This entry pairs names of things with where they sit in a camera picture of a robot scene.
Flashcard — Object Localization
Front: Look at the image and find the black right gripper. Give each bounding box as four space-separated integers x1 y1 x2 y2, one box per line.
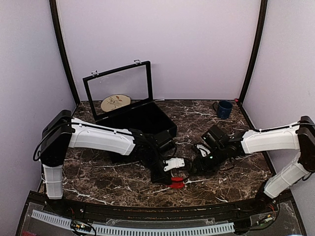
189 145 228 175

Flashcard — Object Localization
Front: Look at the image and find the red white sock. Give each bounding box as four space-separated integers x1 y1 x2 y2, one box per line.
169 177 185 189

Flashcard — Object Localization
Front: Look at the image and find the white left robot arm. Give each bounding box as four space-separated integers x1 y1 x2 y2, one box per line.
33 110 185 214

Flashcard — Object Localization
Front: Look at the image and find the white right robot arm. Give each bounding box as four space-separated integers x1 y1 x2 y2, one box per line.
190 116 315 213

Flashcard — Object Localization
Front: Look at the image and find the dark blue mug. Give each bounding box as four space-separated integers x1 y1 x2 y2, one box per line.
212 100 233 119

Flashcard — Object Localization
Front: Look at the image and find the black glass-lid display case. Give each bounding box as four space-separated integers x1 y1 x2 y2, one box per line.
82 59 178 164

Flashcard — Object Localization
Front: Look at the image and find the round beige decorated plate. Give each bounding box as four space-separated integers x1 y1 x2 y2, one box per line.
100 94 131 112

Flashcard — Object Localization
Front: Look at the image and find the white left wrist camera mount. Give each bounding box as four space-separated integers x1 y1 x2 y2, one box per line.
163 158 185 172

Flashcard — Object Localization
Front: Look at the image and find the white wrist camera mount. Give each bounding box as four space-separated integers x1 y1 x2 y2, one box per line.
163 158 185 172
193 145 211 157

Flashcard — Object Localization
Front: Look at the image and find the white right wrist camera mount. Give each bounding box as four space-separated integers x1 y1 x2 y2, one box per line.
193 145 211 157

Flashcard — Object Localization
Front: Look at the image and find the white slotted cable duct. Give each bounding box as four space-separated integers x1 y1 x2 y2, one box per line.
31 210 235 236

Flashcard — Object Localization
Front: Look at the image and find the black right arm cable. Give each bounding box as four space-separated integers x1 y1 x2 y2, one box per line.
255 120 315 181

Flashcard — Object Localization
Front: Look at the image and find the black curved front rail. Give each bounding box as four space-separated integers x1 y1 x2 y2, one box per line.
24 189 296 222

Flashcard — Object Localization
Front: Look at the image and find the right black frame post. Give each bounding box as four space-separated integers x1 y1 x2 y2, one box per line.
238 0 268 106

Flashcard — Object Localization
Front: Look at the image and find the black frame post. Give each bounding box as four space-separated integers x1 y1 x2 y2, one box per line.
49 0 80 106
238 0 268 106

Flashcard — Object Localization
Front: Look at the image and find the left black frame post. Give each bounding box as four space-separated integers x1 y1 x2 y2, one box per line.
49 0 80 106

